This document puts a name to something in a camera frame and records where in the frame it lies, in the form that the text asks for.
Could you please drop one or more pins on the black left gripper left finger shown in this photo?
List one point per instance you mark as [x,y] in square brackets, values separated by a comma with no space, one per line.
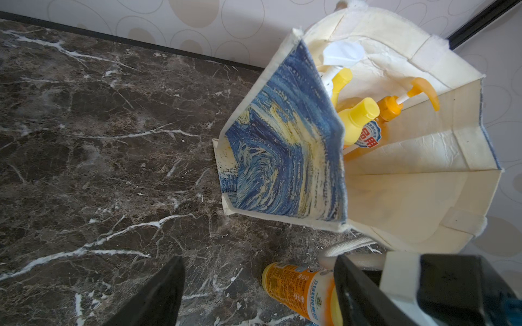
[158,301]

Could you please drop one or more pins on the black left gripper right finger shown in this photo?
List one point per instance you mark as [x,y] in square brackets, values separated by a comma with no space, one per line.
[378,289]

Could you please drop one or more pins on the cream starry night shopping bag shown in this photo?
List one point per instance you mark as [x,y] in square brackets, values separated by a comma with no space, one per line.
[428,190]

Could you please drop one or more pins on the orange dish soap pump bottle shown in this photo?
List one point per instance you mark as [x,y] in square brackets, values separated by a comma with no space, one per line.
[376,133]

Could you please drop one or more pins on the yellow dish soap pump bottle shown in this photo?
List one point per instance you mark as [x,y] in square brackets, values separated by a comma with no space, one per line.
[337,56]

